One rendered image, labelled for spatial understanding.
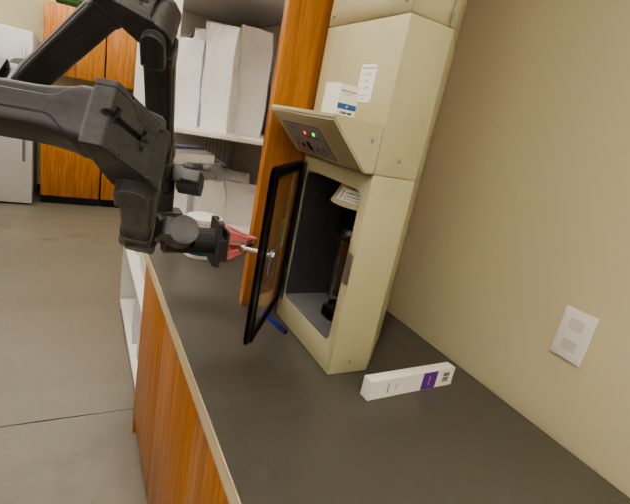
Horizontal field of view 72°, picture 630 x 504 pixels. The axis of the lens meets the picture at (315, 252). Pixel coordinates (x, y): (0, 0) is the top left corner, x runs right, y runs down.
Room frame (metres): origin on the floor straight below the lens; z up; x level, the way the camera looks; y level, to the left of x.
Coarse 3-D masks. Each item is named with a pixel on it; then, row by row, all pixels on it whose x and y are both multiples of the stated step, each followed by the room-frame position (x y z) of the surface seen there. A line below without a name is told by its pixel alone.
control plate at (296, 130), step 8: (288, 128) 1.08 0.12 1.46; (296, 128) 1.03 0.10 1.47; (304, 128) 0.99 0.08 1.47; (312, 128) 0.95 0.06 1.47; (296, 136) 1.07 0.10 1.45; (304, 136) 1.02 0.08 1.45; (312, 136) 0.98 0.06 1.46; (320, 136) 0.94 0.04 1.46; (312, 144) 1.01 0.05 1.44; (320, 144) 0.97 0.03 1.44; (312, 152) 1.05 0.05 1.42; (320, 152) 1.00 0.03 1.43; (328, 152) 0.96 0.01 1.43; (336, 160) 0.95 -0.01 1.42
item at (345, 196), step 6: (342, 186) 1.03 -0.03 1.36; (348, 186) 1.01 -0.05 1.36; (336, 192) 1.04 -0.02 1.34; (342, 192) 1.01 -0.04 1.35; (348, 192) 1.00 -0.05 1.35; (354, 192) 0.99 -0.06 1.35; (336, 198) 1.02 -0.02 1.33; (342, 198) 1.00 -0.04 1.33; (348, 198) 0.99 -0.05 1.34; (354, 198) 0.98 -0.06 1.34; (342, 204) 0.99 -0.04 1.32; (348, 204) 0.98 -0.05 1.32; (354, 204) 0.98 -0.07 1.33
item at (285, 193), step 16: (272, 176) 0.84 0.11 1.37; (288, 176) 0.98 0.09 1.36; (288, 192) 1.02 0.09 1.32; (288, 208) 1.05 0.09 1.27; (272, 224) 0.90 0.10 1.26; (288, 224) 1.09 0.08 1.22; (272, 240) 0.93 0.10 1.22; (256, 272) 0.84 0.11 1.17; (272, 272) 0.99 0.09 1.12; (272, 288) 1.03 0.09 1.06; (256, 320) 0.91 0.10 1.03
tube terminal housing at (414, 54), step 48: (336, 48) 1.11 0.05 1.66; (384, 48) 0.94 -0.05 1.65; (432, 48) 0.92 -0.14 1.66; (384, 96) 0.90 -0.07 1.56; (432, 96) 0.93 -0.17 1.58; (384, 144) 0.89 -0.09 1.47; (384, 192) 0.90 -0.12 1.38; (384, 240) 0.92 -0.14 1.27; (384, 288) 0.93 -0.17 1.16; (336, 336) 0.88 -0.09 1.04
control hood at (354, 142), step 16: (288, 112) 1.01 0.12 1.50; (304, 112) 0.94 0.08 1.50; (320, 112) 0.88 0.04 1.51; (320, 128) 0.91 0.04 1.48; (336, 128) 0.84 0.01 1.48; (352, 128) 0.85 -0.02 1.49; (368, 128) 0.86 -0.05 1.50; (336, 144) 0.89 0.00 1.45; (352, 144) 0.85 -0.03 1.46; (368, 144) 0.87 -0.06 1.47; (352, 160) 0.87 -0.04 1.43; (368, 160) 0.87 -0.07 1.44
